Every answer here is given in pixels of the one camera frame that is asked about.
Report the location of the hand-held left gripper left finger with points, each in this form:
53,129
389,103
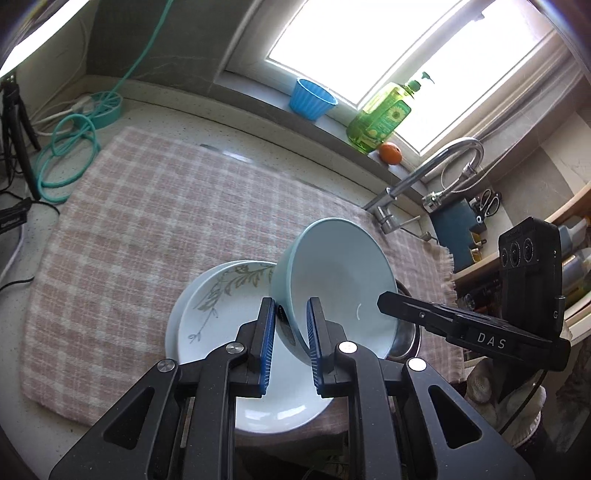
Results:
267,350

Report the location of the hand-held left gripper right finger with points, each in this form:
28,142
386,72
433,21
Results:
314,350

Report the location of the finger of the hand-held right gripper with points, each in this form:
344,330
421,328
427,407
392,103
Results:
461,330

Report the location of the large stainless steel bowl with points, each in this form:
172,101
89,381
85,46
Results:
404,337

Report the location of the white plate with pink flower sprigs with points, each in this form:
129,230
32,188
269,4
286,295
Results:
277,415

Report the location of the light blue bowl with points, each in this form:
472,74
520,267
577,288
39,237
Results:
341,277

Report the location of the person's right hand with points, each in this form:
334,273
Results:
480,383

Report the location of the wooden shelf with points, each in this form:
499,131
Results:
572,203

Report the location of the dark blue knife block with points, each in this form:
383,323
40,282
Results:
455,235

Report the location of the metal sink knob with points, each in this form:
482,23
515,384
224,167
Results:
427,236

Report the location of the chrome kitchen faucet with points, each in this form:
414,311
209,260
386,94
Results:
384,221

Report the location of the pink checked cloth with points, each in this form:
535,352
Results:
115,254

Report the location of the orange fruit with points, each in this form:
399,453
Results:
390,153

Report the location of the green dish soap bottle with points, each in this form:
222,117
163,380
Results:
374,120

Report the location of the blue ribbed plastic cup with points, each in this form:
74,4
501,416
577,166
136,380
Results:
311,101

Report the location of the black clamp device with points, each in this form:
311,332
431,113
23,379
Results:
14,214

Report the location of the black tripod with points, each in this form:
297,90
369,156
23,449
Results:
19,138

